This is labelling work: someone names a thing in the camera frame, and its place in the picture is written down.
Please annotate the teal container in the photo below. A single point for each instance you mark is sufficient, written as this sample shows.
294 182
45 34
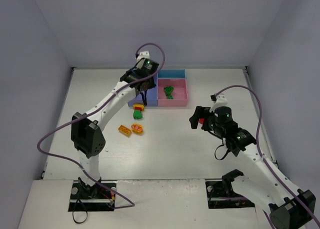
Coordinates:
172 74

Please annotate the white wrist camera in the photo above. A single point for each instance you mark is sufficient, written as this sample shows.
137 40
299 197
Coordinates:
142 55
218 101

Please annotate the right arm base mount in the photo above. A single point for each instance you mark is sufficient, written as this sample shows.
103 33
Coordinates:
218 198

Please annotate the yellow flat lego brick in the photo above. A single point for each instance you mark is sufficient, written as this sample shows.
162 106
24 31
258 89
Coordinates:
125 130

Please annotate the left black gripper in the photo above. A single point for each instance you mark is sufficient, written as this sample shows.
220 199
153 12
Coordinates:
146 86

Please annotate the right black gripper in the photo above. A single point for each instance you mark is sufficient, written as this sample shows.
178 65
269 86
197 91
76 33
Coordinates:
198 117

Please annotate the green curved lego brick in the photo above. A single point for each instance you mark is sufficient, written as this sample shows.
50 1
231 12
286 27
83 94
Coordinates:
168 90

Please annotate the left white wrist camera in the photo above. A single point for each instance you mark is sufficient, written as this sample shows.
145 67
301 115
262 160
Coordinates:
142 55

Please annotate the yellow printed round lego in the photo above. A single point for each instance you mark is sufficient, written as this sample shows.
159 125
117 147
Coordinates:
137 128

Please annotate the large blue container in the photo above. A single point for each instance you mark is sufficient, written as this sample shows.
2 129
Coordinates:
152 98

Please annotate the yellow red green lego stack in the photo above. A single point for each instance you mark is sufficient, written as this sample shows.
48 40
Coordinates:
138 111

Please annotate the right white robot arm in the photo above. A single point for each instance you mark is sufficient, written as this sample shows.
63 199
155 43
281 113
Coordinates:
255 177

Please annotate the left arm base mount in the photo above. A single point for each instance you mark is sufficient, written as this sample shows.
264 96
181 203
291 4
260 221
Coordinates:
99 200

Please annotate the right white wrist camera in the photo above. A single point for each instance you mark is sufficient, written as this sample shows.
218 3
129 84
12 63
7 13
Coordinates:
218 101

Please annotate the pink container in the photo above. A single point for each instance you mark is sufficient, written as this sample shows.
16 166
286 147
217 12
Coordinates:
179 94

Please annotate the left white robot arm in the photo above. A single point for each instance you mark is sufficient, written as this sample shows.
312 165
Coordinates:
87 134

